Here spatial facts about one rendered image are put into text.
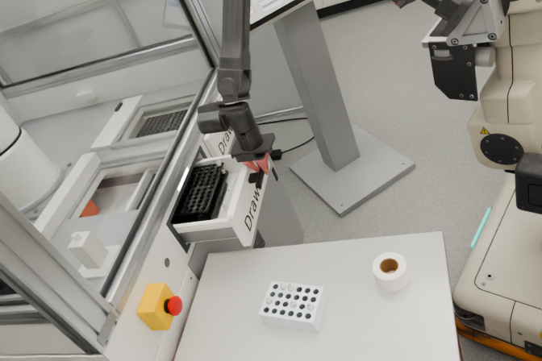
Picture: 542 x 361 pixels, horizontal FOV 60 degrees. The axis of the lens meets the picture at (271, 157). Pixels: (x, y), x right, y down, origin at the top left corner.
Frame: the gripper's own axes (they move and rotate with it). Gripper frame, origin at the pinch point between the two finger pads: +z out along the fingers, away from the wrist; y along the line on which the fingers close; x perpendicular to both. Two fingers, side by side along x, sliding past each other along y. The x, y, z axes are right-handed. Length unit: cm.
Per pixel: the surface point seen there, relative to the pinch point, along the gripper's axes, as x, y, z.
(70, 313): 49, 20, -15
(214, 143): -15.6, 18.7, 0.2
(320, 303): 31.4, -15.1, 10.4
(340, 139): -98, 2, 68
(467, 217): -58, -50, 88
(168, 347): 39.4, 19.6, 13.8
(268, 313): 33.7, -4.4, 9.9
